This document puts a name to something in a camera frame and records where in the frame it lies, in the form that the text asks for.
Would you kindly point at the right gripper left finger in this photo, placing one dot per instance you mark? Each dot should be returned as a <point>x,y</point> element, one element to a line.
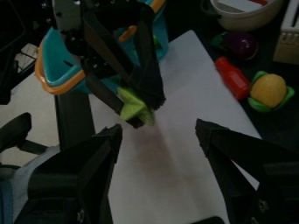
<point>74,175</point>

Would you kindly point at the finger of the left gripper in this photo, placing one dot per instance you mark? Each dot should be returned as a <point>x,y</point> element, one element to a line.
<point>105,93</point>
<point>150,73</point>

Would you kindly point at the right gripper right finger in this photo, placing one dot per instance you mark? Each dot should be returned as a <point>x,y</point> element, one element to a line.
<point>249,169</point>

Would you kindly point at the light green toy leaf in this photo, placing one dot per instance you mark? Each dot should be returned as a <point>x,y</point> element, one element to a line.
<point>133,106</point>

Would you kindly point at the white cutting board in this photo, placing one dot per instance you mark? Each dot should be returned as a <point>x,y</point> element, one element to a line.
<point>187,93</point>

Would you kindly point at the teal basket with orange rim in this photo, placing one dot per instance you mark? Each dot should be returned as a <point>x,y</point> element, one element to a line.
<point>58,67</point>

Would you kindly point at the black office chair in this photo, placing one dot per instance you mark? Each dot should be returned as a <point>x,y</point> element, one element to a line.
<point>15,128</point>

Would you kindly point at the purple toy eggplant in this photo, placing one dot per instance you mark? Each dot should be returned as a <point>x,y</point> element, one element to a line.
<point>241,43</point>

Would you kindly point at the yellow toy corn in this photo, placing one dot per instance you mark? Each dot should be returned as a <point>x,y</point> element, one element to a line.
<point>269,90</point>

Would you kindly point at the white toy pot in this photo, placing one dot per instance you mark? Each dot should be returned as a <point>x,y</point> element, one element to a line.
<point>245,20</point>

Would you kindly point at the white knife block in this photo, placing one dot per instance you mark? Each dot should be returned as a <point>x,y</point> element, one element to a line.
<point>287,43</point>

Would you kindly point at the black metal frame post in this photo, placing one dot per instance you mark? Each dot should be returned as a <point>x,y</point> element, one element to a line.
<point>74,122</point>

